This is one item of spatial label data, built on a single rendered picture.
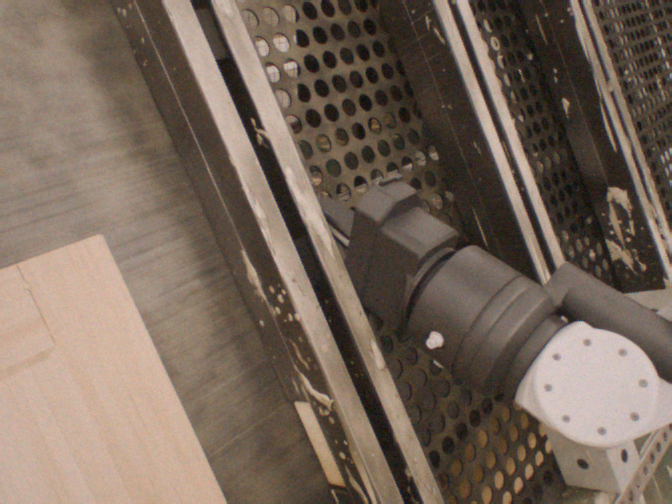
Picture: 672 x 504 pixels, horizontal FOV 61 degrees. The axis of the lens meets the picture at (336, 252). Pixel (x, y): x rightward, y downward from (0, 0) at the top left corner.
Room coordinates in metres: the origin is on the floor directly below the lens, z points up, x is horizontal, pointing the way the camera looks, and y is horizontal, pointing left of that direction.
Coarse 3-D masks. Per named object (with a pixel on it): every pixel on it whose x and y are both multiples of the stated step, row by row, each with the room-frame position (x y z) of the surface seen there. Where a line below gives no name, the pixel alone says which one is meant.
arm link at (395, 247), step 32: (384, 192) 0.39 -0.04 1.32; (416, 192) 0.40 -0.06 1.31; (352, 224) 0.39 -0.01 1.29; (384, 224) 0.37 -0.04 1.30; (416, 224) 0.38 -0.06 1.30; (352, 256) 0.39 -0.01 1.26; (384, 256) 0.37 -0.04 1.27; (416, 256) 0.35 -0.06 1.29; (448, 256) 0.37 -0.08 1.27; (480, 256) 0.35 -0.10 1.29; (384, 288) 0.37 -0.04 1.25; (416, 288) 0.34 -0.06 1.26; (448, 288) 0.32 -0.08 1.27; (480, 288) 0.32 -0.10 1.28; (384, 320) 0.36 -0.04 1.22; (416, 320) 0.32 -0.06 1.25; (448, 320) 0.31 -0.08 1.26; (448, 352) 0.30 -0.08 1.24
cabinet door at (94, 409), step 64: (64, 256) 0.33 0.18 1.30; (0, 320) 0.28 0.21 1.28; (64, 320) 0.30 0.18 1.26; (128, 320) 0.32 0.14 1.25; (0, 384) 0.26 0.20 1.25; (64, 384) 0.28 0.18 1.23; (128, 384) 0.29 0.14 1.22; (0, 448) 0.24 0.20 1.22; (64, 448) 0.25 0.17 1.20; (128, 448) 0.27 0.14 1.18; (192, 448) 0.28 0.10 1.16
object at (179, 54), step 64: (128, 0) 0.46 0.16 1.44; (192, 0) 0.47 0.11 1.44; (192, 64) 0.41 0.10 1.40; (256, 64) 0.45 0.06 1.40; (192, 128) 0.42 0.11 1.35; (256, 128) 0.43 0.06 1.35; (256, 192) 0.38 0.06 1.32; (256, 256) 0.37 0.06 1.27; (320, 256) 0.38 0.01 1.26; (256, 320) 0.38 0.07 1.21; (320, 320) 0.35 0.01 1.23; (320, 384) 0.33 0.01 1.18; (384, 384) 0.35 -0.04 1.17; (384, 448) 0.32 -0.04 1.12
